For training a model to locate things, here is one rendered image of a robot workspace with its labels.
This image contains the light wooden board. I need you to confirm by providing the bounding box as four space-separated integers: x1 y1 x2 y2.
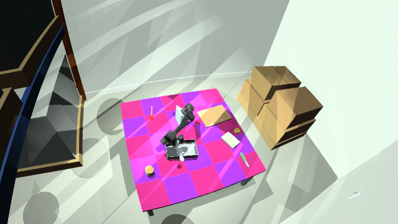
197 105 232 128

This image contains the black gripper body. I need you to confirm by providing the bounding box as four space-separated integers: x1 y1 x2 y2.
165 134 184 147

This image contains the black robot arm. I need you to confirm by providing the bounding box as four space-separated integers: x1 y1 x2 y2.
160 103 195 145

